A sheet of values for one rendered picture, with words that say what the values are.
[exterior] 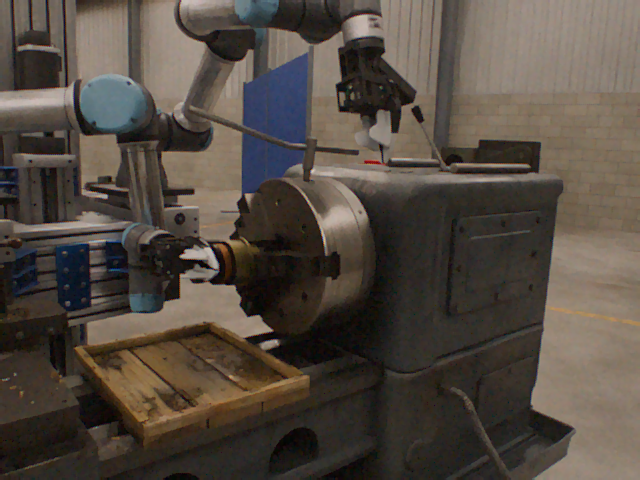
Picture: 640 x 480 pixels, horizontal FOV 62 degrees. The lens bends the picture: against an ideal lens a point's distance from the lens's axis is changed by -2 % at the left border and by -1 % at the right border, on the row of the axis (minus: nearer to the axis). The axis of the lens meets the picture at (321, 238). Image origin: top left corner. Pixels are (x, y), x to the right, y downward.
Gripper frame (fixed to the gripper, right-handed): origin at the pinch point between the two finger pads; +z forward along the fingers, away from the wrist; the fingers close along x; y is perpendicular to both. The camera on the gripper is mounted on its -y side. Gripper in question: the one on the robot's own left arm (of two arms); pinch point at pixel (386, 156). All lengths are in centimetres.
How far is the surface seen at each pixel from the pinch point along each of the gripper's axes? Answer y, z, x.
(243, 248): 20.7, 13.6, -18.8
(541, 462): -48, 74, -6
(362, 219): 0.8, 10.7, -7.4
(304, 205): 11.4, 7.0, -11.1
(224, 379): 26.9, 36.6, -20.2
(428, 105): -829, -256, -643
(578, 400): -210, 113, -78
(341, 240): 7.4, 14.2, -6.6
